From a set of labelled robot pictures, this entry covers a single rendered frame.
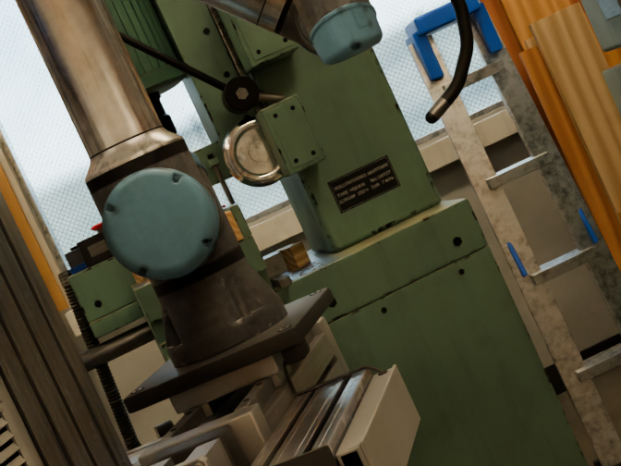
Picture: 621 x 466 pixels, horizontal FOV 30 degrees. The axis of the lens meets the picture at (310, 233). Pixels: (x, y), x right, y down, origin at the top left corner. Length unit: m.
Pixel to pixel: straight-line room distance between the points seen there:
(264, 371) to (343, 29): 0.39
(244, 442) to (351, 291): 0.78
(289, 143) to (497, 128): 1.58
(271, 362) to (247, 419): 0.14
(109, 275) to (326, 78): 0.52
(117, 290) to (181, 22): 0.49
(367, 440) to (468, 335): 0.94
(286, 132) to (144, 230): 0.78
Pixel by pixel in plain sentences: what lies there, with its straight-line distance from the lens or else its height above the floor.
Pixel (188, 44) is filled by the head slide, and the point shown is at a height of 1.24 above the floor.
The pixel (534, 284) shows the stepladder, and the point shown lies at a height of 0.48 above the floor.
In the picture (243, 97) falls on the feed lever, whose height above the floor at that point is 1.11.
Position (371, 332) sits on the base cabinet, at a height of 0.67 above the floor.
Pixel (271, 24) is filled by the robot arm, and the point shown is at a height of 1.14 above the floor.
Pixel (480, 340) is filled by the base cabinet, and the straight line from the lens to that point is 2.01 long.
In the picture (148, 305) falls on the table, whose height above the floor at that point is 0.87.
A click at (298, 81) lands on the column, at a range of 2.05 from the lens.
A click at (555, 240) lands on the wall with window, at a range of 3.56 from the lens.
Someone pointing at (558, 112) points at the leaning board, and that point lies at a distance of 3.28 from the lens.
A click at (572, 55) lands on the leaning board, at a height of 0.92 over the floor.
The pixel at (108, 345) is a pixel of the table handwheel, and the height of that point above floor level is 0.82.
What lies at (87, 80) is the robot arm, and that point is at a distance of 1.23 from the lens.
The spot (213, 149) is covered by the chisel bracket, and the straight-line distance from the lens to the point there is 2.10.
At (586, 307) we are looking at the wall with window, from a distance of 3.60.
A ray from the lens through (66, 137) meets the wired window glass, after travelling 3.55.
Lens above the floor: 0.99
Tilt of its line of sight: 4 degrees down
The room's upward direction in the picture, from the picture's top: 25 degrees counter-clockwise
